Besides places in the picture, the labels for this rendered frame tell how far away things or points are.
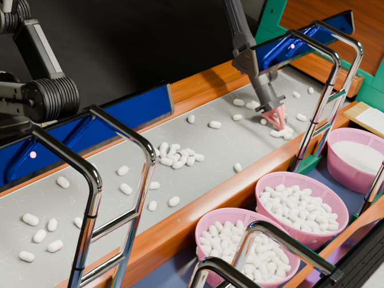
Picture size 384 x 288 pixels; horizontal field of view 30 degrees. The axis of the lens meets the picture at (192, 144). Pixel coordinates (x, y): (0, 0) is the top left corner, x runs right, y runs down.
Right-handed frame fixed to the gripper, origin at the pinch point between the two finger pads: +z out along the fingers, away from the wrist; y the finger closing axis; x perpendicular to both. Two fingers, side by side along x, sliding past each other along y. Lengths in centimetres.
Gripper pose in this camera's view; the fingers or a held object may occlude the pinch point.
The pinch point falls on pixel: (281, 127)
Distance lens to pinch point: 231.0
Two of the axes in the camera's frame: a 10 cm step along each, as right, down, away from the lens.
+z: 4.2, 9.1, 0.5
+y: 5.8, -3.0, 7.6
